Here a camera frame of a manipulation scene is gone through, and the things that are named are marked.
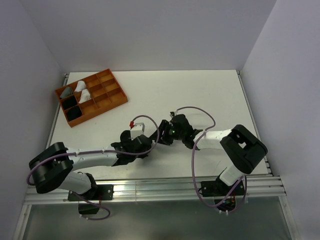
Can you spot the orange compartment tray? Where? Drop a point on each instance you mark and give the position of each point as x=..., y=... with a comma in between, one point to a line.
x=106, y=93

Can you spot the black sock with white stripes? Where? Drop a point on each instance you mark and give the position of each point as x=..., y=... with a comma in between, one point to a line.
x=69, y=102

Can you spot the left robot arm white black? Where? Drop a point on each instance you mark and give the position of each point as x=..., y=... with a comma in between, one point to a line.
x=56, y=167

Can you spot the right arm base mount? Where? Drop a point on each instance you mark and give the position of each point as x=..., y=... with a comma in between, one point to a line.
x=217, y=188

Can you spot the white rolled sock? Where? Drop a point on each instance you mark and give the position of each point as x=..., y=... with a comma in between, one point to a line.
x=85, y=96
x=81, y=85

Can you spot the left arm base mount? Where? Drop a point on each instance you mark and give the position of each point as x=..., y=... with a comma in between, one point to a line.
x=90, y=202

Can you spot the grey rolled sock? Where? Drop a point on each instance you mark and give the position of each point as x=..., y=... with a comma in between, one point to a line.
x=66, y=92

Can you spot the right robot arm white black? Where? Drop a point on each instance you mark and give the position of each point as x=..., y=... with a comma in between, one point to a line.
x=243, y=148

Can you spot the lower white rolled sock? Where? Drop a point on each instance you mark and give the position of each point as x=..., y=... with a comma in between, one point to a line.
x=85, y=96

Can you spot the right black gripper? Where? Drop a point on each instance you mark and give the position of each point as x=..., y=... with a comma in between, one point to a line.
x=165, y=125

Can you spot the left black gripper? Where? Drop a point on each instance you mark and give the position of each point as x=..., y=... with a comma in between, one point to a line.
x=130, y=139

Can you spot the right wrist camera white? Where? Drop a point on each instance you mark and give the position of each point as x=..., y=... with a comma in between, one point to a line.
x=173, y=114

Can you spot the aluminium frame rail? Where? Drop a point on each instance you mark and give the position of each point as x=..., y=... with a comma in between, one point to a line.
x=175, y=188

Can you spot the upper white rolled sock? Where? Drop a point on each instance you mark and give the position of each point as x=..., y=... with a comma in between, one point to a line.
x=81, y=85

